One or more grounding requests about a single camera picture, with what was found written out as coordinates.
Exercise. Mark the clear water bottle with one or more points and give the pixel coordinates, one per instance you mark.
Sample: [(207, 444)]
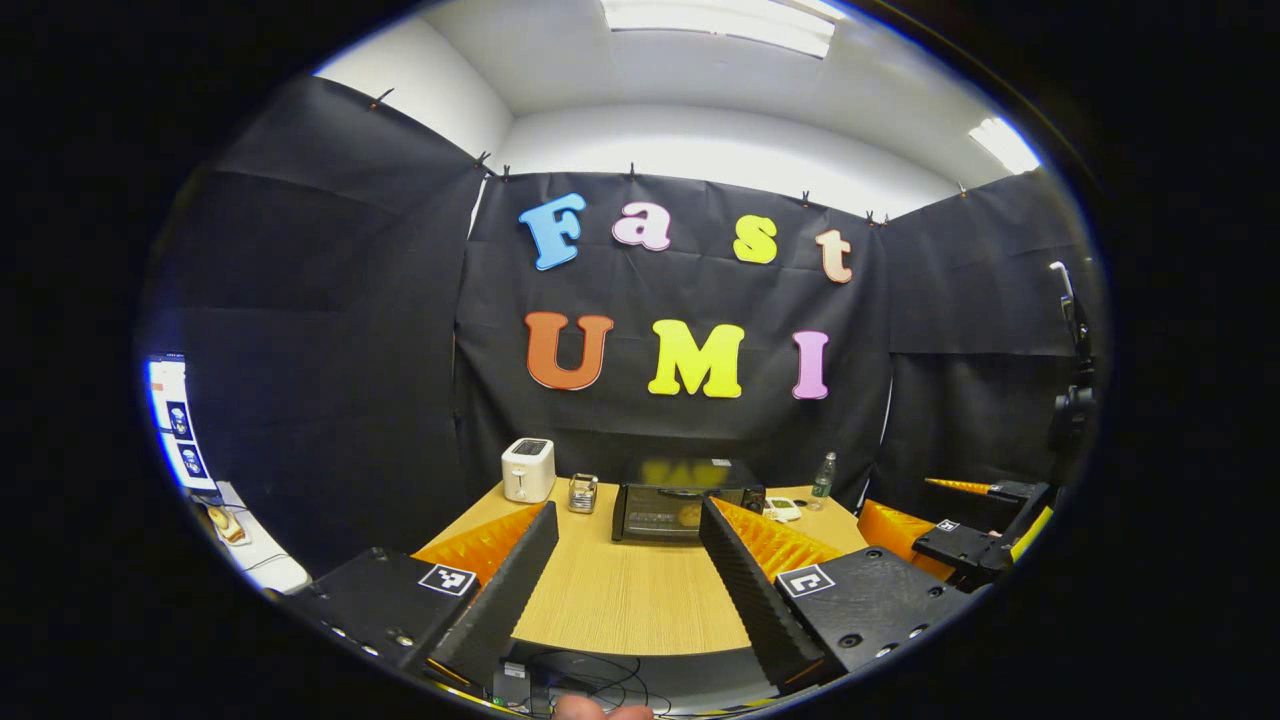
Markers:
[(823, 485)]

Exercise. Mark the white side desk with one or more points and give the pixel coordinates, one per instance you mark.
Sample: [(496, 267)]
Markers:
[(265, 560)]

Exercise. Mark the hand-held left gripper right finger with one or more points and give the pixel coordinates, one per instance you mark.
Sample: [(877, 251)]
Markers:
[(750, 595)]

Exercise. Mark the ceiling light panel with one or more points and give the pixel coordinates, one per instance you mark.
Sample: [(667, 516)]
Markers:
[(720, 22), (1003, 145)]

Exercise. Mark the computer monitor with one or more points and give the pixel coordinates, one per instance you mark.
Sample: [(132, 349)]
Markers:
[(180, 425)]

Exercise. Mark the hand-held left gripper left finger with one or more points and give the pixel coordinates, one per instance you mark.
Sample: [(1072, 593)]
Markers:
[(505, 595)]

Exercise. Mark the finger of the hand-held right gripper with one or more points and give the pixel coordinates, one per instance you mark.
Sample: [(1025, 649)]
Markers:
[(1005, 491), (960, 548)]

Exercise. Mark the white toaster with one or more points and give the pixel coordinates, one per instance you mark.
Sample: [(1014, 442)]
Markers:
[(527, 470)]

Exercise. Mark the white divided dish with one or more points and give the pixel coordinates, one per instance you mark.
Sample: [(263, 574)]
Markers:
[(783, 510)]

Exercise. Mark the grey power adapter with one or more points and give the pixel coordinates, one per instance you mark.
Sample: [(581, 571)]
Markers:
[(512, 685)]

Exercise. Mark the black electric oven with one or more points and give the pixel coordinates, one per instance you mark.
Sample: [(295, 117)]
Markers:
[(650, 520)]

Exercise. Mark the black backdrop cloth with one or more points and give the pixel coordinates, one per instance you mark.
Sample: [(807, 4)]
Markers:
[(680, 290)]

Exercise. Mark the black camera stand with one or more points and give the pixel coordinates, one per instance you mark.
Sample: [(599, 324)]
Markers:
[(1075, 410)]

